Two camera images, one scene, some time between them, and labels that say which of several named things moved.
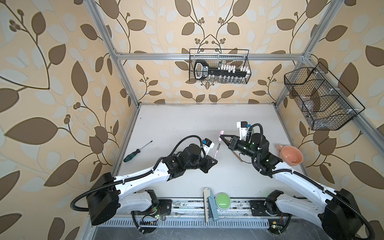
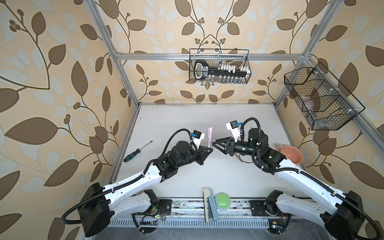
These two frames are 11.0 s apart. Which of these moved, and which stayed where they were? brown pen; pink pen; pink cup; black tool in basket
Moved: pink pen
Stayed: brown pen; black tool in basket; pink cup
